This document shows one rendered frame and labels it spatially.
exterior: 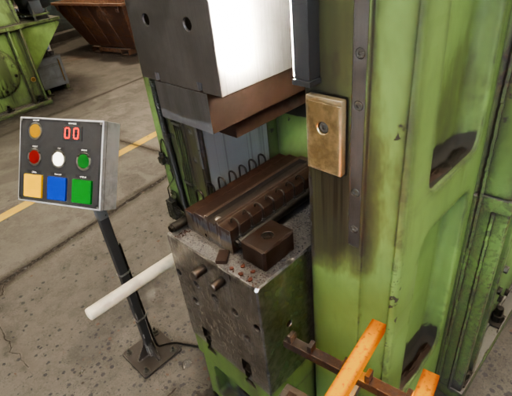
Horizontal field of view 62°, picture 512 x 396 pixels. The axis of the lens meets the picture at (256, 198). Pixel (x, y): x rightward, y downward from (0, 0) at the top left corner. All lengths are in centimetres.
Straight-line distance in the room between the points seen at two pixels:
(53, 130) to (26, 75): 439
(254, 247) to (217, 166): 40
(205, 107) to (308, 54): 26
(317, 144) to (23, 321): 208
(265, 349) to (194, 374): 88
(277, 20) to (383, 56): 28
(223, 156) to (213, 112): 44
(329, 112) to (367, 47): 15
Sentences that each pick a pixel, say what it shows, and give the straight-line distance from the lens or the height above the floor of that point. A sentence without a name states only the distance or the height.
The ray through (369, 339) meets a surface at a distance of 86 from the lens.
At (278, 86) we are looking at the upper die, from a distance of 110.
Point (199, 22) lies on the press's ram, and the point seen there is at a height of 151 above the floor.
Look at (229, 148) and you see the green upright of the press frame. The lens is 139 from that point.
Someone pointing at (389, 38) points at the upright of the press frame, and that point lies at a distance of 80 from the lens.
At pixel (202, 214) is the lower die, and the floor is 99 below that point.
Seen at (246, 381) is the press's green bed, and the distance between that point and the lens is 149.
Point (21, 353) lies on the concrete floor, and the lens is 250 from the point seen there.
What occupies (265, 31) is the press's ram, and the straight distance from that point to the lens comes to 96.
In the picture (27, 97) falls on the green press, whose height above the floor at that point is 15.
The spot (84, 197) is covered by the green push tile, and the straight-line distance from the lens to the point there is 143.
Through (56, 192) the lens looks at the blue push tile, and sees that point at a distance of 150.
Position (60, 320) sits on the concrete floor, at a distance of 256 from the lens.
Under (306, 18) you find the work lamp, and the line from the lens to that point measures 83.
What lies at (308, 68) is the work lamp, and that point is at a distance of 86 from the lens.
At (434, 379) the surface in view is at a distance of 87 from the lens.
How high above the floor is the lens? 166
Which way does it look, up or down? 33 degrees down
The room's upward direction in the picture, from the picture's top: 7 degrees counter-clockwise
